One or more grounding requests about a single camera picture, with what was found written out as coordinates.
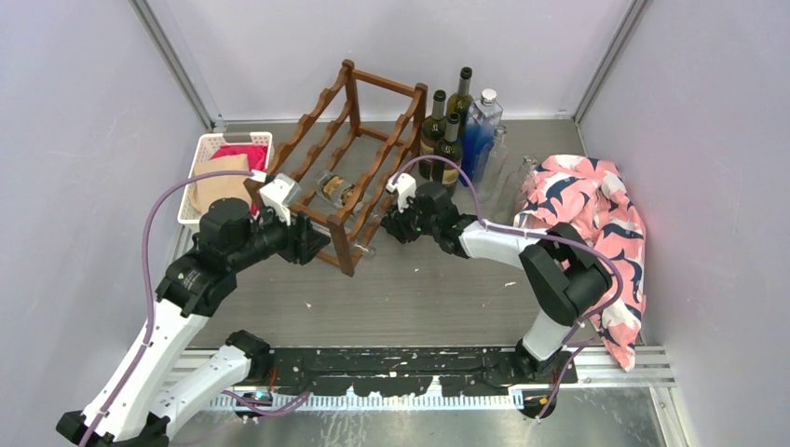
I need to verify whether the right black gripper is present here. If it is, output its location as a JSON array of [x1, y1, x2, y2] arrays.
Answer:
[[388, 193, 439, 245]]

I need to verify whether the clear tapered glass bottle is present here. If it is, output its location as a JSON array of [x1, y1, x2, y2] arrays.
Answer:
[[320, 234, 375, 258]]

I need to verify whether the dark wine bottle cream label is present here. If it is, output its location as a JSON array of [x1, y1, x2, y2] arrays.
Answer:
[[430, 112, 463, 195]]

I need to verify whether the brown wooden wine rack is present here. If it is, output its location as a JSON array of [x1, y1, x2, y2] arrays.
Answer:
[[266, 60, 429, 278]]

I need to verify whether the dark green wine bottle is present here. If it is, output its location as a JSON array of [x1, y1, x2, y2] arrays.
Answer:
[[419, 89, 447, 156]]

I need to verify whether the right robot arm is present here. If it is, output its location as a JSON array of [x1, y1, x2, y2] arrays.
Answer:
[[381, 174, 612, 383]]

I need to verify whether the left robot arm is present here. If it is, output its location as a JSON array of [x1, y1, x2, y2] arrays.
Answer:
[[56, 198, 331, 446]]

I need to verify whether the clear slim glass bottle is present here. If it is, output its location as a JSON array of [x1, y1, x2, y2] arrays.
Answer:
[[484, 125, 537, 224]]

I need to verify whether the blue clear square bottle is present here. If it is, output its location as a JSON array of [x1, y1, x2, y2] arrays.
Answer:
[[461, 88, 503, 180]]

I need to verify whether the olive green wine bottle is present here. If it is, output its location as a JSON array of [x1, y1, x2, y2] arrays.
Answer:
[[447, 66, 473, 124]]

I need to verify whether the beige cloth in basket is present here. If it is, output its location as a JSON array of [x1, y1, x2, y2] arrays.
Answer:
[[187, 154, 252, 214]]

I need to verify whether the white perforated plastic basket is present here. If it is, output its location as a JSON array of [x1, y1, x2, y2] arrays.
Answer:
[[177, 131, 275, 231]]

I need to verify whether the pink shark print cloth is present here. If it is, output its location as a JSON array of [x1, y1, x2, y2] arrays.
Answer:
[[509, 155, 647, 372]]

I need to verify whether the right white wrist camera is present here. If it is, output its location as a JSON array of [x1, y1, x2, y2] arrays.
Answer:
[[386, 173, 416, 213]]

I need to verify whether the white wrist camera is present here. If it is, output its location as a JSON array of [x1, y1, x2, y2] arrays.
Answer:
[[251, 170, 302, 225], [386, 173, 416, 213]]

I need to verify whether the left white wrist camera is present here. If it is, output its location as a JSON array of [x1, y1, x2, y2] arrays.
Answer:
[[251, 170, 302, 225]]

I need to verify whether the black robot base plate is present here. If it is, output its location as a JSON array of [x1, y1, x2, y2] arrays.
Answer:
[[241, 346, 578, 398]]

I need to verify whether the white slotted cable duct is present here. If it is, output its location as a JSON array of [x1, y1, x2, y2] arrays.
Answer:
[[205, 388, 524, 412]]

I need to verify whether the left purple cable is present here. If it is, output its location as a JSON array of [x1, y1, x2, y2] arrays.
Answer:
[[76, 169, 310, 447]]

